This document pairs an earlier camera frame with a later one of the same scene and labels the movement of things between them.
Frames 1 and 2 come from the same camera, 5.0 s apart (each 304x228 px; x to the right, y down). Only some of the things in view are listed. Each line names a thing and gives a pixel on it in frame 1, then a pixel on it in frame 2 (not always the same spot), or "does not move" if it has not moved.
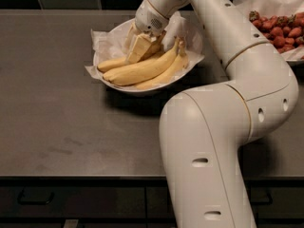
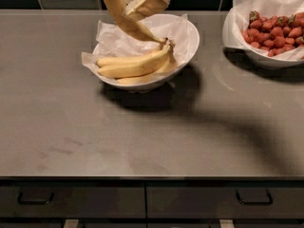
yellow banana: (175, 70) -> (170, 65)
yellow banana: (155, 48) -> (115, 0)
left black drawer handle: (34, 202) does not move
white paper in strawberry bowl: (272, 0) does not move
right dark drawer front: (266, 201) does not move
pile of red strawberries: (285, 32) does not move
